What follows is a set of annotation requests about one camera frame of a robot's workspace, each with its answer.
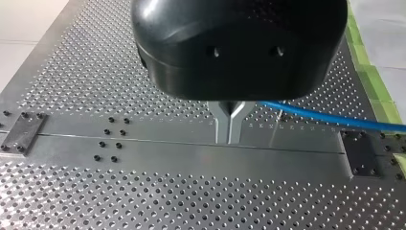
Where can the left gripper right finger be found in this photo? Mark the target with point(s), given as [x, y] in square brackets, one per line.
[235, 126]

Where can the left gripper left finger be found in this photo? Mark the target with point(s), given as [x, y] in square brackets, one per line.
[221, 124]

